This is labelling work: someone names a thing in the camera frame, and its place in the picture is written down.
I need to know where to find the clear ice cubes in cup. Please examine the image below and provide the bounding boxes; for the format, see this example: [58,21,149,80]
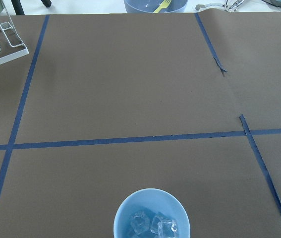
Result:
[126,210,178,238]

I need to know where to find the blue bowl with fork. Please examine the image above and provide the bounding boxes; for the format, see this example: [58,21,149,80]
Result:
[124,0,188,13]

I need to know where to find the yellow plastic fork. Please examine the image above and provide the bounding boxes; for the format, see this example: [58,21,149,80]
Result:
[153,0,172,13]

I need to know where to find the light blue plastic cup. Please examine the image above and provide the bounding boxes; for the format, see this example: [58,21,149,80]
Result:
[113,188,191,238]

